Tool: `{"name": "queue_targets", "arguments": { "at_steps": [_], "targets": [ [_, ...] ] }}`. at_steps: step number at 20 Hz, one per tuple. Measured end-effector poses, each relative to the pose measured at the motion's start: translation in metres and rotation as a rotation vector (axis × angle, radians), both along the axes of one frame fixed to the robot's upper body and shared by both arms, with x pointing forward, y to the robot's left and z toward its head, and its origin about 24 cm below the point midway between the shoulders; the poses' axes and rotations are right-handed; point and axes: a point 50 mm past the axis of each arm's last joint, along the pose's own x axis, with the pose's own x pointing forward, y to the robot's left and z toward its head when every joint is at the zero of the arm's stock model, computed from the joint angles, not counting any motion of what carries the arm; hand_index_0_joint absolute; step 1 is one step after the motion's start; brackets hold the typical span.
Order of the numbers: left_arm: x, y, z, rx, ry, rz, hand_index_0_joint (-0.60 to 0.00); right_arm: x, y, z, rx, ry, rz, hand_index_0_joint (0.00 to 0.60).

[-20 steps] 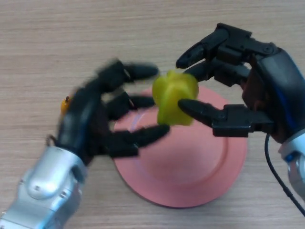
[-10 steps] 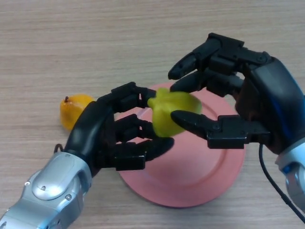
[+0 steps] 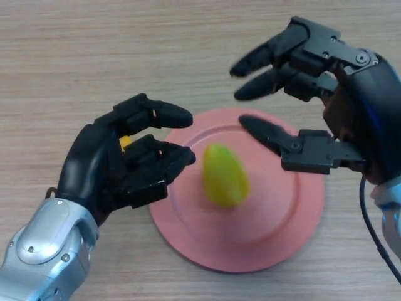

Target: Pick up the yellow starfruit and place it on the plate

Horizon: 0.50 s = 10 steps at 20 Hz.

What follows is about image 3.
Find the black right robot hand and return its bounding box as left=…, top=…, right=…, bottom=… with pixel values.
left=229, top=16, right=401, bottom=186

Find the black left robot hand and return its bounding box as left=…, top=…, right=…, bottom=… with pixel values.
left=56, top=93, right=197, bottom=227

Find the yellow starfruit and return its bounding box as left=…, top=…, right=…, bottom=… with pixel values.
left=202, top=143, right=251, bottom=208

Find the pink round plate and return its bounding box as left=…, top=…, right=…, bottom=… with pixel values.
left=149, top=108, right=326, bottom=273

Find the orange-yellow pear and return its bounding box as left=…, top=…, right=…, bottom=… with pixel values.
left=118, top=135, right=133, bottom=153

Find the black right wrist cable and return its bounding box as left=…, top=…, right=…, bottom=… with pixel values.
left=359, top=175, right=401, bottom=280

